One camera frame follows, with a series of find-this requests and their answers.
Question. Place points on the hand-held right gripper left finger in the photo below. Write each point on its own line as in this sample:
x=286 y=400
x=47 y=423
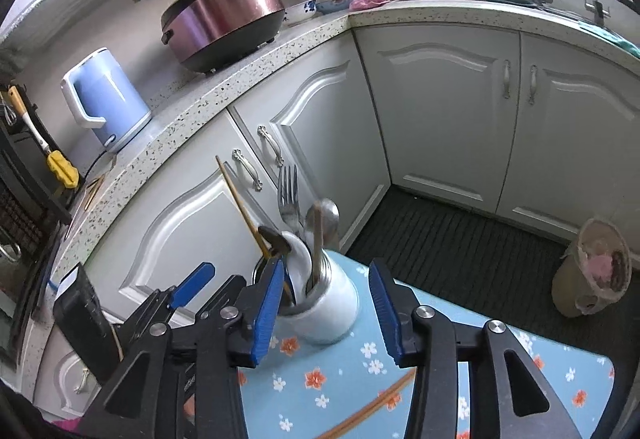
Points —
x=265 y=319

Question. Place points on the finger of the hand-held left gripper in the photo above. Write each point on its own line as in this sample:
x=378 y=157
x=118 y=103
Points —
x=274 y=241
x=197 y=281

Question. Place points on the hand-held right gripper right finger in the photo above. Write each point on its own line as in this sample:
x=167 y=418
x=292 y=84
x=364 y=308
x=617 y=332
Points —
x=385 y=319

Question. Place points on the metal fork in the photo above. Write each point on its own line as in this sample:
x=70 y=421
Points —
x=288 y=204

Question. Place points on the brown wooden chopstick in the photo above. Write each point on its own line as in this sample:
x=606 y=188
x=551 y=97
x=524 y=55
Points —
x=372 y=403
x=240 y=199
x=315 y=259

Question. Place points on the white steel thermos jar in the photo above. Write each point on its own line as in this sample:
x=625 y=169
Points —
x=330 y=314

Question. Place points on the metal spoon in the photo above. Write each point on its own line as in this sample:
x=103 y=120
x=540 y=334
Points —
x=330 y=219

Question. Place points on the white cabinet door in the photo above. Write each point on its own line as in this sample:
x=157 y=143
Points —
x=440 y=109
x=165 y=229
x=65 y=379
x=585 y=144
x=325 y=129

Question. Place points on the blue floral tablecloth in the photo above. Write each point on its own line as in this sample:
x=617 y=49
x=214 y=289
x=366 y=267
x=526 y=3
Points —
x=340 y=384

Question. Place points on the dark ribbed floor mat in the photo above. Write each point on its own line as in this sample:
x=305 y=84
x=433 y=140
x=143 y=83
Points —
x=450 y=244

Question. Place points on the black metal rack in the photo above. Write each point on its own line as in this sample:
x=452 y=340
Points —
x=25 y=219

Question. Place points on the yellow white cleaning brush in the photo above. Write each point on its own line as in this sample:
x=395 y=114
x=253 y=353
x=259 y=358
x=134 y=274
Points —
x=62 y=169

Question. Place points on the speckled kitchen countertop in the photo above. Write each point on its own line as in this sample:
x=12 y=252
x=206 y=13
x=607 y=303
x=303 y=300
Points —
x=210 y=84

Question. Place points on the blue electric kettle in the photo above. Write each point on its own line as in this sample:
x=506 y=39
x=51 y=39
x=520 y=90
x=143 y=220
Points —
x=110 y=94

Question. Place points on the beige waste bin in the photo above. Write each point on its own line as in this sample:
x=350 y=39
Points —
x=592 y=269

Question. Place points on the purple rice cooker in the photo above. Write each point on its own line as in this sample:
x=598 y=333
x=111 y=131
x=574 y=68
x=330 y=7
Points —
x=225 y=19

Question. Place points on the blue white ceramic bowl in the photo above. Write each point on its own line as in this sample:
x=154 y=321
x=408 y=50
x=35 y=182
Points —
x=300 y=11

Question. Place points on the patterned ceramic bowl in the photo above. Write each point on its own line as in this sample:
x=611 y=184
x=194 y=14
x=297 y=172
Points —
x=335 y=3

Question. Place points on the pink cloth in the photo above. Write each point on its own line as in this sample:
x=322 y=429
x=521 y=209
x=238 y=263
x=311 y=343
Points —
x=367 y=2

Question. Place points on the teal dish cloth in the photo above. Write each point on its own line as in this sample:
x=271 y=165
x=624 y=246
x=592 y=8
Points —
x=615 y=39

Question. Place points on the small metal tap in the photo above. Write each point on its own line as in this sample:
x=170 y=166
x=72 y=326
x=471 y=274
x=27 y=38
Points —
x=597 y=6

